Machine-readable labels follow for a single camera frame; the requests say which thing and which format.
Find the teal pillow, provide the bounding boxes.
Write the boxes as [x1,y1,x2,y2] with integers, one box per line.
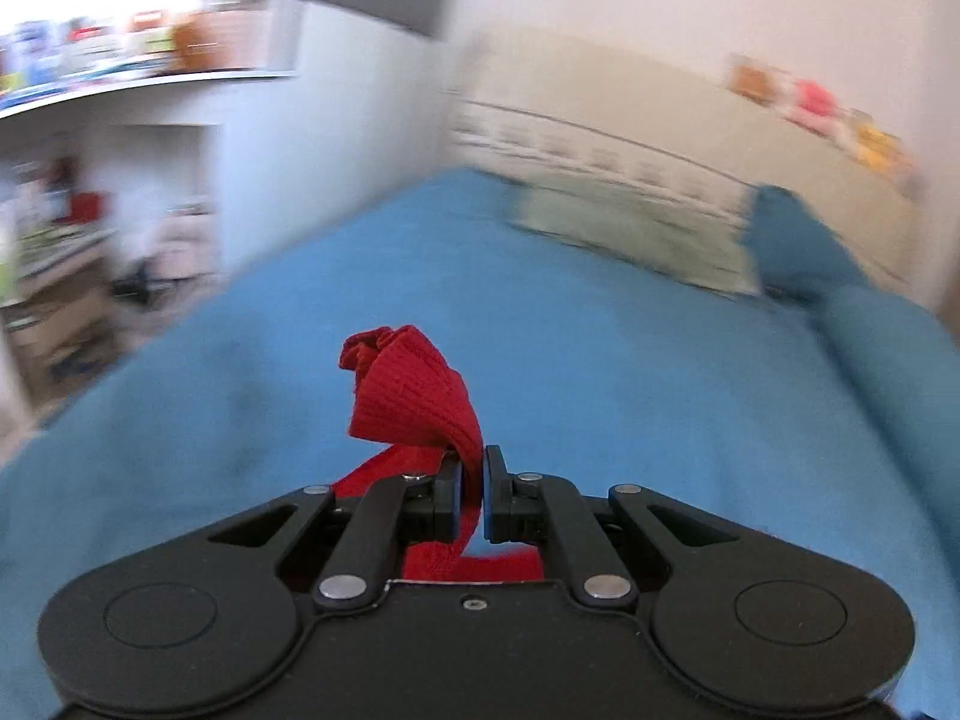
[743,185,869,301]

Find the blue bed cover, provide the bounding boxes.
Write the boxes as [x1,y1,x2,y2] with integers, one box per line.
[2,171,958,718]

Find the plush toys on headboard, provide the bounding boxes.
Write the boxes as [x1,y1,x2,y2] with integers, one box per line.
[727,55,923,200]

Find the teal bolster cushion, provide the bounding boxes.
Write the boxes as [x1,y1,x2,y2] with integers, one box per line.
[817,286,958,569]

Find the red knit garment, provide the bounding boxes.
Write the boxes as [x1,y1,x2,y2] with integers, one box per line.
[334,325,544,582]

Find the white shelf unit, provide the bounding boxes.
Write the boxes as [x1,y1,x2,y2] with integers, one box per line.
[2,0,304,433]

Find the cream quilted headboard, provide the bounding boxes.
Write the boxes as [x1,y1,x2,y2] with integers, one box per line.
[446,26,919,294]

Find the green pillow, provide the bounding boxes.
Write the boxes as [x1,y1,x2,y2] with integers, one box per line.
[511,177,760,296]

